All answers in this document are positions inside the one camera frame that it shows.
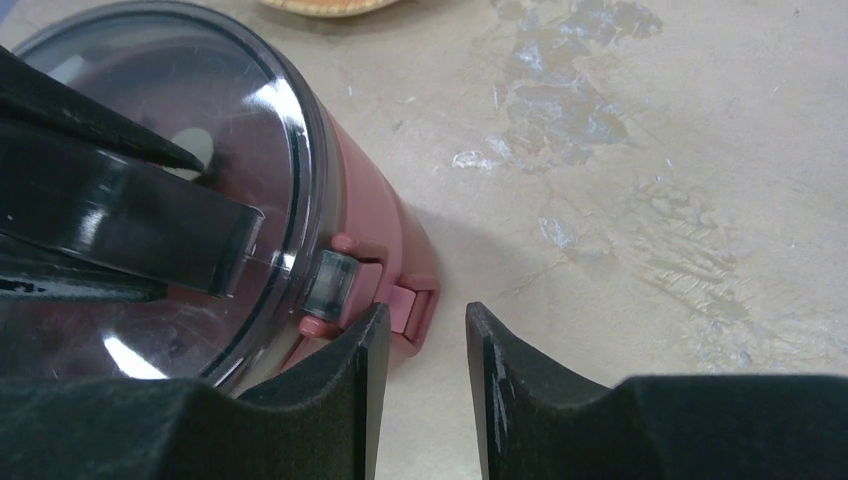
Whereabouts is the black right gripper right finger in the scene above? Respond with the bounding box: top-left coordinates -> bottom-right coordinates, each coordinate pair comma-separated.
466,302 -> 847,479

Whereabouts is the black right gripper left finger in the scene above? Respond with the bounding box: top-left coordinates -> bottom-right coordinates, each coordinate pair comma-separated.
1,303 -> 390,479

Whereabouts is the dark red steel lunch pot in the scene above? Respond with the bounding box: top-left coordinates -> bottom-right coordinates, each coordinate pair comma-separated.
388,197 -> 441,359

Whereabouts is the glass lid with red clasp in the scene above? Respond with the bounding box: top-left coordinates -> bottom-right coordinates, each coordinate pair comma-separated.
1,1 -> 342,394

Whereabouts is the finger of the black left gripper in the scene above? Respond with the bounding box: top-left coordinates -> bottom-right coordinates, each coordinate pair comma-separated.
1,238 -> 167,303
1,48 -> 204,172

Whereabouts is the woven bamboo basket tray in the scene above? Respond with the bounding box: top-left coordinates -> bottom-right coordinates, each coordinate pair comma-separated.
260,0 -> 398,18

